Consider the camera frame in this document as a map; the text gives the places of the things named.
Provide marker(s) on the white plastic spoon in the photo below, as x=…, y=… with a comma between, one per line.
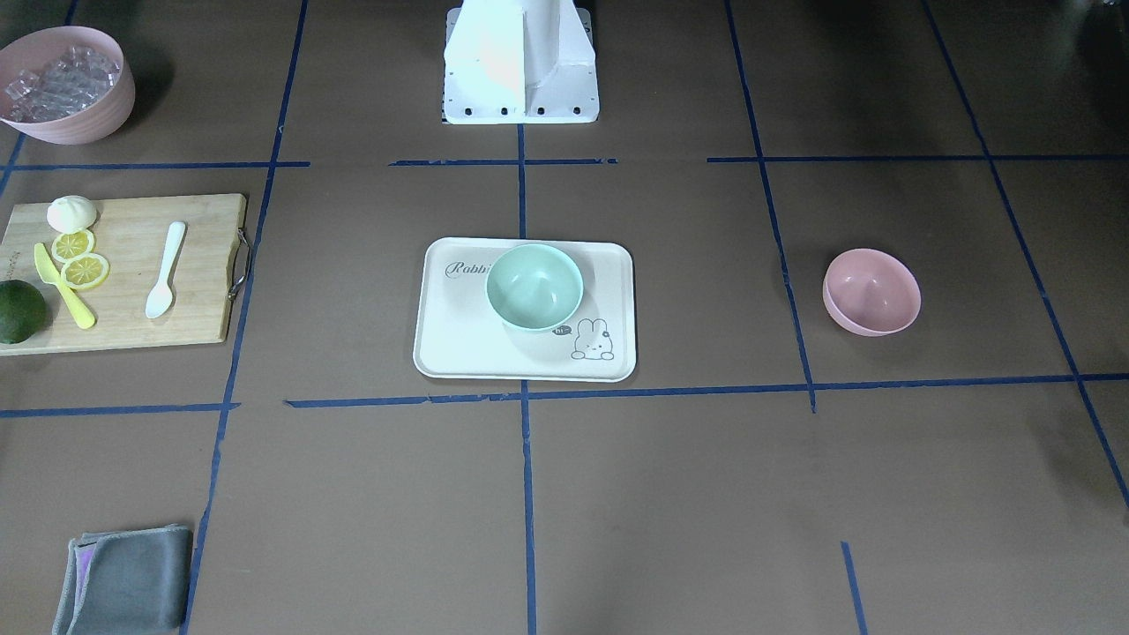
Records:
x=160, y=298

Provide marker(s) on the mint green bowl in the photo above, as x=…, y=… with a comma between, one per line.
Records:
x=534, y=287

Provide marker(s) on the pink bowl with ice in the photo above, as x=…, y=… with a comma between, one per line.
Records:
x=68, y=85

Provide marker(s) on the cream rabbit tray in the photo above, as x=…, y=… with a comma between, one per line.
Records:
x=459, y=334

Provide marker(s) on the wooden cutting board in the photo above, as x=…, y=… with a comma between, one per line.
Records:
x=131, y=233

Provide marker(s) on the lemon slice lower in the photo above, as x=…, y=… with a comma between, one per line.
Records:
x=85, y=272

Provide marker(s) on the lemon slice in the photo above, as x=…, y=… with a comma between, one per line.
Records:
x=65, y=247
x=85, y=272

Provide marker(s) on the grey folded cloth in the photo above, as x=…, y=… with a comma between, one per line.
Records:
x=126, y=582

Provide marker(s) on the lemon slice upper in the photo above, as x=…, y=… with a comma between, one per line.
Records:
x=65, y=247

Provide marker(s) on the white steamed bun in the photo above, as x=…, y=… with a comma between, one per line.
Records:
x=70, y=214

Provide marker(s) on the yellow plastic knife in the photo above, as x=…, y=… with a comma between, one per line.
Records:
x=81, y=314

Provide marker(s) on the green avocado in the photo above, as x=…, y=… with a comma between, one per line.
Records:
x=24, y=311

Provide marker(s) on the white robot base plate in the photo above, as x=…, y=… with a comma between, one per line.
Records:
x=519, y=62

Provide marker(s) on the metal board handle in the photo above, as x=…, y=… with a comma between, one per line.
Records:
x=241, y=263

